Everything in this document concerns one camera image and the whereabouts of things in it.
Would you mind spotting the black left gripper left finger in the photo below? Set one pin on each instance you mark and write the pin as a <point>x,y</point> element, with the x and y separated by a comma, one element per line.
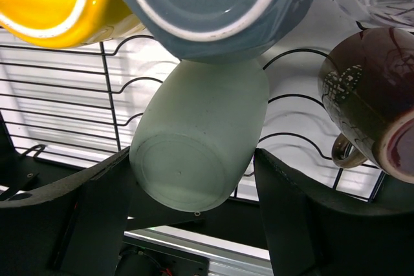
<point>73,226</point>

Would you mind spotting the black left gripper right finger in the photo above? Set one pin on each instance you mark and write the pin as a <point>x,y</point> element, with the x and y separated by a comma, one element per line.
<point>312,229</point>

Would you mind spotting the light green cup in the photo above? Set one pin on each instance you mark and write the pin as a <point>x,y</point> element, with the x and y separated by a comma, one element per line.
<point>199,132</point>

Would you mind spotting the brown mug black inside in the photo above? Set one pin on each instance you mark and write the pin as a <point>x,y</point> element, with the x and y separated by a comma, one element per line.
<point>366,86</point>

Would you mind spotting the yellow mug black handle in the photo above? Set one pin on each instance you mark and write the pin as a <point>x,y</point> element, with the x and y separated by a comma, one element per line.
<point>68,23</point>

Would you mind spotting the grey-blue ceramic mug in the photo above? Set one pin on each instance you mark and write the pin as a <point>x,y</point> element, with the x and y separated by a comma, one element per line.
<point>219,31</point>

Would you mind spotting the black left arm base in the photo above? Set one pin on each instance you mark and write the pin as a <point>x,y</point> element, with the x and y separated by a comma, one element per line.
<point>138,257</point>

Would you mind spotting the aluminium mounting rail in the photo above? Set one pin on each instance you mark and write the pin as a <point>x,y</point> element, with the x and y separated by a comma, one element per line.
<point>226,258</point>

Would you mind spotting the black wire dish rack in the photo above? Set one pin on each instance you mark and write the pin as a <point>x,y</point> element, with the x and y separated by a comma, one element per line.
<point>80,106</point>

